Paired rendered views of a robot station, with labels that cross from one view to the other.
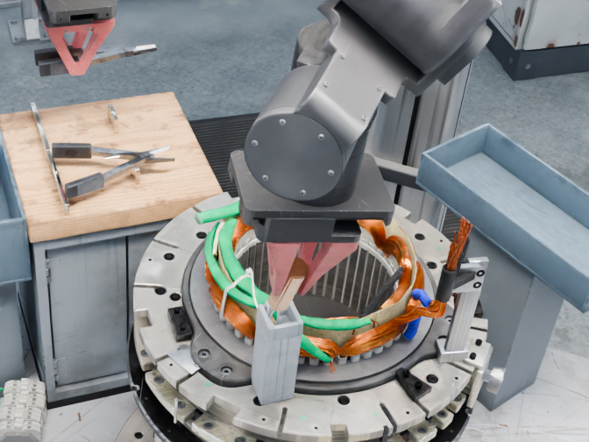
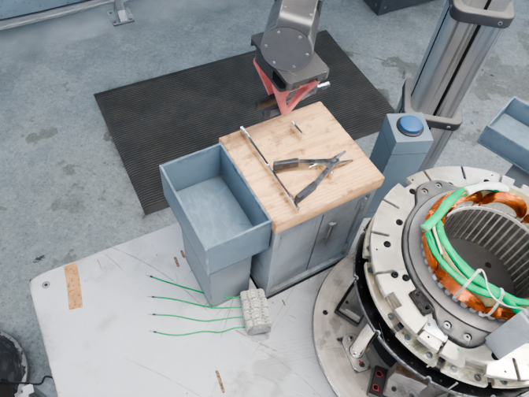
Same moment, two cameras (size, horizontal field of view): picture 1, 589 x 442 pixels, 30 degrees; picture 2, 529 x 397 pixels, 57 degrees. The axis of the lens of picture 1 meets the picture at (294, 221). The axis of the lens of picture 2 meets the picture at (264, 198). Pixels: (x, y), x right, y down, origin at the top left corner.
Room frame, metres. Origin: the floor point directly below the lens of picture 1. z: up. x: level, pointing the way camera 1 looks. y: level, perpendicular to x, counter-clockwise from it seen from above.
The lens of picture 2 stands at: (0.43, 0.34, 1.66)
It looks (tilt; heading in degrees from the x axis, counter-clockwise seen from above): 55 degrees down; 350
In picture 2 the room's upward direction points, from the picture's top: 7 degrees clockwise
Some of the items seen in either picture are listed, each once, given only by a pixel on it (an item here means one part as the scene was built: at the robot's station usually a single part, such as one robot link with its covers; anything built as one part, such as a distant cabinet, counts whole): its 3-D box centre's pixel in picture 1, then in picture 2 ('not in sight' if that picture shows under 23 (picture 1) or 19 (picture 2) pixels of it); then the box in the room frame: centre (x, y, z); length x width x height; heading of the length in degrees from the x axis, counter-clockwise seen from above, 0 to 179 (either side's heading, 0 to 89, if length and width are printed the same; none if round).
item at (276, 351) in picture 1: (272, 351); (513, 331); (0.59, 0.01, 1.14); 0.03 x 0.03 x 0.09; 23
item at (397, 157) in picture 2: not in sight; (390, 169); (1.01, -0.01, 0.91); 0.07 x 0.07 x 0.25; 3
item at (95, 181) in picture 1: (84, 185); (305, 191); (0.83, 0.21, 1.09); 0.04 x 0.01 x 0.02; 130
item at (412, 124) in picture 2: not in sight; (411, 124); (1.01, -0.01, 1.04); 0.04 x 0.04 x 0.01
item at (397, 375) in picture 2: not in sight; (405, 384); (0.61, 0.04, 0.85); 0.06 x 0.04 x 0.05; 65
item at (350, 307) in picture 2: not in sight; (356, 303); (0.76, 0.09, 0.83); 0.05 x 0.04 x 0.02; 141
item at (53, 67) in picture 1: (59, 66); (274, 109); (0.93, 0.26, 1.16); 0.04 x 0.01 x 0.02; 117
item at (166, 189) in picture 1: (107, 161); (299, 161); (0.92, 0.21, 1.05); 0.20 x 0.19 x 0.02; 115
